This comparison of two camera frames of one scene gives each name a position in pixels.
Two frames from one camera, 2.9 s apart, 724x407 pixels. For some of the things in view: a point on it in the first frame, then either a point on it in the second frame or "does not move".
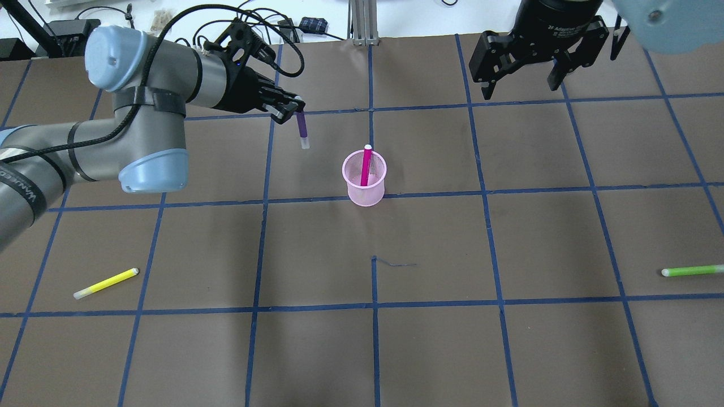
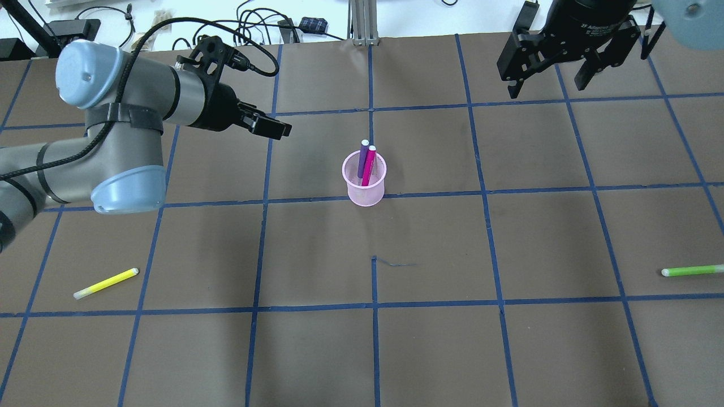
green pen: (693, 271) does not move
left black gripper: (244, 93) -> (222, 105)
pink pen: (366, 164) does not move
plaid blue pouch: (314, 24) does not move
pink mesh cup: (372, 194) does not move
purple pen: (304, 141) -> (365, 144)
